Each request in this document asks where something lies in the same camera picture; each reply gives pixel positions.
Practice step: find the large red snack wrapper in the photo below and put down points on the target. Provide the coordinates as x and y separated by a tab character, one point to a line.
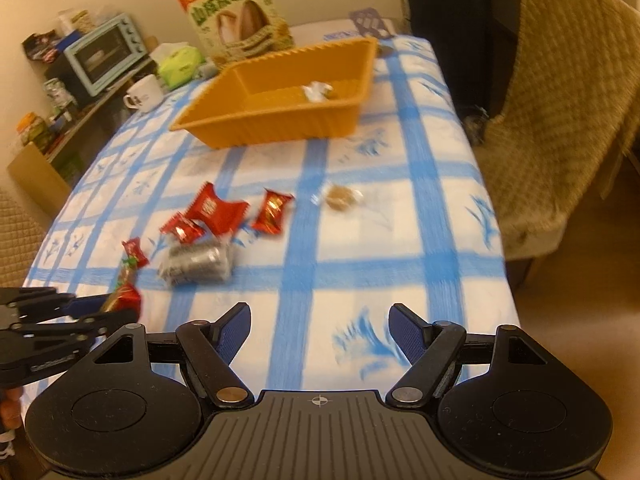
215	210

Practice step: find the white box on oven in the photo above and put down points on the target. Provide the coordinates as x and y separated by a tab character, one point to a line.
77	21

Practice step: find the orange plastic basket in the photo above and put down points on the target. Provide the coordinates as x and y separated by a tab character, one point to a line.
280	125

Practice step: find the green tissue pack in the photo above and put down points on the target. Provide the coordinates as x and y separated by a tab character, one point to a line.
180	65

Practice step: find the red gold candy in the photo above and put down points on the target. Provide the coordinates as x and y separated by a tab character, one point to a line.
272	210

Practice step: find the grey crumpled wrapper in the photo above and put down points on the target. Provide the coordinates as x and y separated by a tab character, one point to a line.
206	71

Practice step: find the orange lid jar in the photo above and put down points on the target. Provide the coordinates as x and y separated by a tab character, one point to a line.
32	132

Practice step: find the purple slotted plastic utensil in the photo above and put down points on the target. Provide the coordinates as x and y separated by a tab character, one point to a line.
370	22

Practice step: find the red black packets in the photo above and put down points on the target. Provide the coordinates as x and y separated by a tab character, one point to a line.
40	44

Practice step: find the white mug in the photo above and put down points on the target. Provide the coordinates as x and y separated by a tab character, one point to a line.
145	92

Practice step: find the person's left hand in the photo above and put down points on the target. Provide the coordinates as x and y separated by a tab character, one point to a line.
7	410

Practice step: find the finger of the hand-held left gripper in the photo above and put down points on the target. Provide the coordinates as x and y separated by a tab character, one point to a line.
85	305
75	331

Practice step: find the red green sausage stick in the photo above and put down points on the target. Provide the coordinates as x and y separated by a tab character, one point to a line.
121	301

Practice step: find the white candy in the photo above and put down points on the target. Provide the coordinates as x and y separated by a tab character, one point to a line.
317	91

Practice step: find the green beige snack carton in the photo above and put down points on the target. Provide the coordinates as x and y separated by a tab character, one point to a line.
235	20

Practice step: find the black cabinet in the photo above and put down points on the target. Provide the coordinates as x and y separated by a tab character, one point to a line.
450	0

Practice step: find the light blue toaster oven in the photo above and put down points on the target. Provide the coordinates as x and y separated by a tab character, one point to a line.
105	55

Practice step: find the brown cookie clear wrapper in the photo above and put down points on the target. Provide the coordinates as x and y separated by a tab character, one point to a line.
339	196

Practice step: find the wooden shelf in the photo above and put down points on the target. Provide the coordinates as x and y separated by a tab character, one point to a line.
35	180

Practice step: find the small red candy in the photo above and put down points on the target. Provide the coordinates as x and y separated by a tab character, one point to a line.
182	230
136	251

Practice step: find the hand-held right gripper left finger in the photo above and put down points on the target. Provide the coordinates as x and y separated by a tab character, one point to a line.
235	332

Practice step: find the beige quilted chair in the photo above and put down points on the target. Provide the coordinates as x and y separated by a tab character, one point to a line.
15	240
550	110

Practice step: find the dark silver snack packet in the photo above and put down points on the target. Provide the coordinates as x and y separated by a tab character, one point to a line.
197	262

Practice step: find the blue checked tablecloth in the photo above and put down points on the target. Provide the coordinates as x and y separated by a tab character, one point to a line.
350	270

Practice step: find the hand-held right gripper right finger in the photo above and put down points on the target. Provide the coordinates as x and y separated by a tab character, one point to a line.
405	332

